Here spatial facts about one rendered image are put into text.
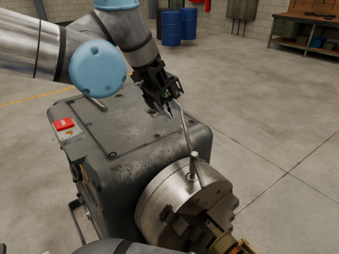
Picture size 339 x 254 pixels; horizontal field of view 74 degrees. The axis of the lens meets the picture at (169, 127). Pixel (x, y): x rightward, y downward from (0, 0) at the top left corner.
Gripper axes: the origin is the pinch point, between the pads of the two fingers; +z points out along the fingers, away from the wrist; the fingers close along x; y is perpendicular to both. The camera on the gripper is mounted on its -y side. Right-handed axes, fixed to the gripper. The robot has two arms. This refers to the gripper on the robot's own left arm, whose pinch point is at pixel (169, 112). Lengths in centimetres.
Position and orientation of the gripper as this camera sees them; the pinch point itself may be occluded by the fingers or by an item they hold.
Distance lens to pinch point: 66.6
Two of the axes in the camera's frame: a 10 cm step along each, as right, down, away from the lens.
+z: 3.4, 6.2, 7.1
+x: 7.4, -6.4, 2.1
